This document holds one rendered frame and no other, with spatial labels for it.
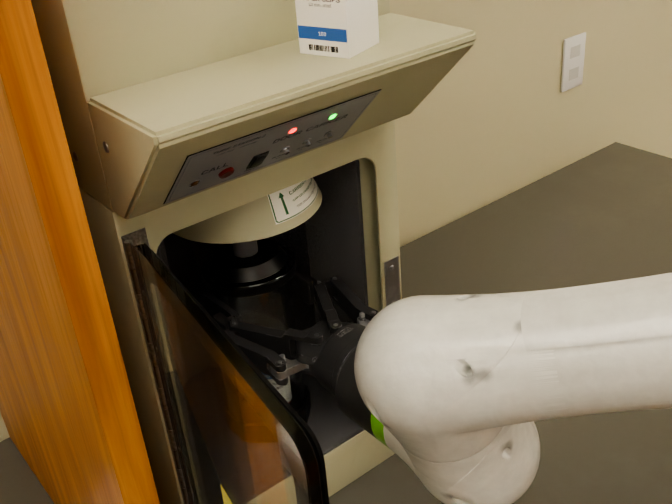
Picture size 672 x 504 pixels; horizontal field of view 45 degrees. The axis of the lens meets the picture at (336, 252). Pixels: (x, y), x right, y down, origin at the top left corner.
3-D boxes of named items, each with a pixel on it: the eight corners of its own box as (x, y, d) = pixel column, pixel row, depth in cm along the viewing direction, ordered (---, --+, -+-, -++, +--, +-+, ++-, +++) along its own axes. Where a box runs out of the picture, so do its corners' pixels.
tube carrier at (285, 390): (212, 407, 104) (183, 263, 93) (281, 371, 109) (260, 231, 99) (259, 450, 96) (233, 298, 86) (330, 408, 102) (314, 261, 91)
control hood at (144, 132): (109, 213, 68) (82, 98, 63) (396, 108, 84) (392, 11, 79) (176, 262, 60) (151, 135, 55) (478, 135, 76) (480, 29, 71)
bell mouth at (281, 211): (132, 206, 90) (122, 161, 88) (263, 158, 99) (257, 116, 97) (214, 263, 78) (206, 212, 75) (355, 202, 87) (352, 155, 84)
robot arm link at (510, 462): (501, 559, 69) (578, 460, 71) (456, 496, 60) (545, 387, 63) (390, 471, 78) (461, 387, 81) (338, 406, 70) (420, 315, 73)
